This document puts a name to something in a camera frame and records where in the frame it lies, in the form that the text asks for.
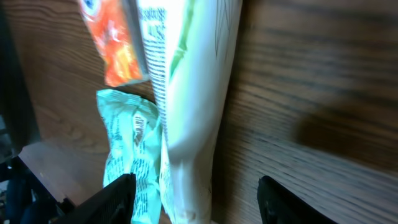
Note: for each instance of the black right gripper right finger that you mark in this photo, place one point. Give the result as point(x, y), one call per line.
point(278, 205)

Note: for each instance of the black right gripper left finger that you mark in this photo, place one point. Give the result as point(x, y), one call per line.
point(114, 204)

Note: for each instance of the teal tissue pack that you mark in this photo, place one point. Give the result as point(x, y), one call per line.
point(135, 139)

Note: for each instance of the white tube with gold cap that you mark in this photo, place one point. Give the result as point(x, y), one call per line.
point(189, 47)

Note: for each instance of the orange tissue pack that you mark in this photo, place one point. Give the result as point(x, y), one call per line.
point(106, 21)

